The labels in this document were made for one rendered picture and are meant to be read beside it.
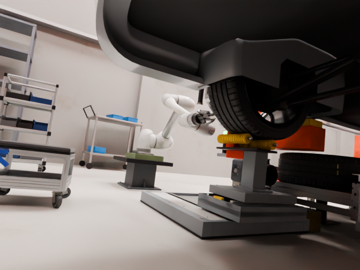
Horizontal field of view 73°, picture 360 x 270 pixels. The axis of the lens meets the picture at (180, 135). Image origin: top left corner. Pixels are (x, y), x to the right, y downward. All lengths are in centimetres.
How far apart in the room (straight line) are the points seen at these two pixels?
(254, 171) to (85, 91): 416
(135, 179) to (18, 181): 127
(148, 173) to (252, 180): 140
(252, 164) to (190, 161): 449
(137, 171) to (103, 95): 287
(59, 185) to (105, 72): 396
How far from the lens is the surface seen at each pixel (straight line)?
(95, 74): 523
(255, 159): 145
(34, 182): 156
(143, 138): 263
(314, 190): 192
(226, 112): 137
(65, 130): 500
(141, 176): 258
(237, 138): 143
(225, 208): 131
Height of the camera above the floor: 36
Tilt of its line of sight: 5 degrees up
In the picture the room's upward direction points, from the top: 7 degrees clockwise
